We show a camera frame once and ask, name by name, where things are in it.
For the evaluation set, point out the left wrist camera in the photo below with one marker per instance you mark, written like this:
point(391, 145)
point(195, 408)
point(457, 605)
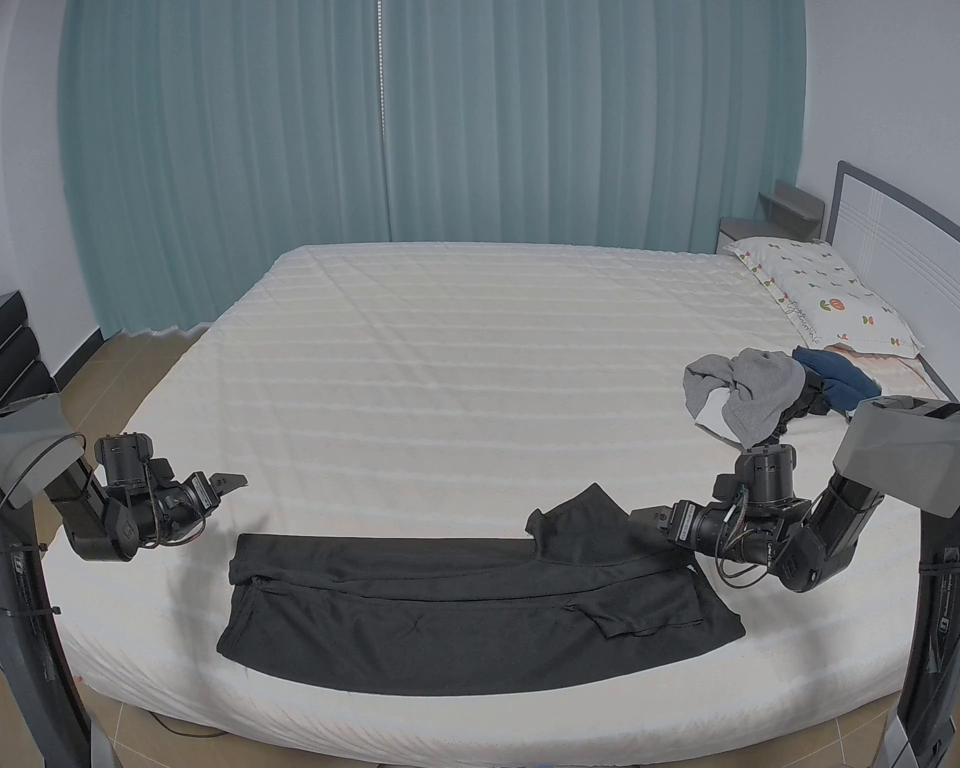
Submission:
point(163, 472)

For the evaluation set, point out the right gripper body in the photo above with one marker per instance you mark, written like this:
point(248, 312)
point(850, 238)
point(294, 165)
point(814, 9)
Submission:
point(701, 525)

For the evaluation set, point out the pile of clothes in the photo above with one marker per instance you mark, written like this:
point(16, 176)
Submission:
point(757, 390)

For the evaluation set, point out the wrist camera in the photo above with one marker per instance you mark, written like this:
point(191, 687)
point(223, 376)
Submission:
point(726, 486)
point(163, 472)

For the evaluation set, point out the grey bedside table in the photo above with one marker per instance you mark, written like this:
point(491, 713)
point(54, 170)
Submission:
point(780, 210)

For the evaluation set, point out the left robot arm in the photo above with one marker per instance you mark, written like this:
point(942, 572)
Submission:
point(97, 525)

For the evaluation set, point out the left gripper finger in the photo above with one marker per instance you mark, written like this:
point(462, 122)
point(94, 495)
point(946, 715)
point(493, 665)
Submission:
point(225, 482)

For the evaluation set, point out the black chest of drawers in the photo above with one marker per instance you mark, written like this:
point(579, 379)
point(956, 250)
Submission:
point(22, 345)

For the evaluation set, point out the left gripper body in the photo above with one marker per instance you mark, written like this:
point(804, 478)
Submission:
point(187, 499)

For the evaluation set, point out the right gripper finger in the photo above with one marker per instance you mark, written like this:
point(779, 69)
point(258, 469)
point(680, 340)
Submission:
point(652, 519)

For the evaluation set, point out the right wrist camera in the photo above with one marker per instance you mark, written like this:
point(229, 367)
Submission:
point(726, 486)

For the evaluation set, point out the black T-shirt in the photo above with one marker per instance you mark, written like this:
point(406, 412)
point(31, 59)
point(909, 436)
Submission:
point(450, 622)

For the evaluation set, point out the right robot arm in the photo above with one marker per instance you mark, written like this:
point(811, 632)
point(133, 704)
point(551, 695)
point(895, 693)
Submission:
point(892, 457)

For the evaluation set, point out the bed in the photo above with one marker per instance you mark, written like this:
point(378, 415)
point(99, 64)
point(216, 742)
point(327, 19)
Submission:
point(450, 375)

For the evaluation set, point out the white printed pillow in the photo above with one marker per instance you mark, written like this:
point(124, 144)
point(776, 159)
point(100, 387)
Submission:
point(825, 292)

